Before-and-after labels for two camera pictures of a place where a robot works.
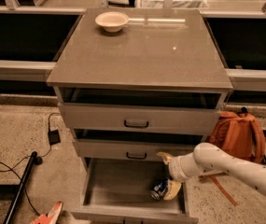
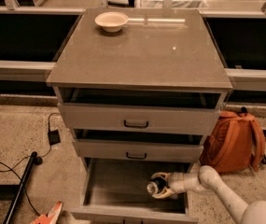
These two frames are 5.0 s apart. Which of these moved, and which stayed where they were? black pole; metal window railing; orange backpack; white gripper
Moved: white gripper
Stayed: metal window railing; orange backpack; black pole
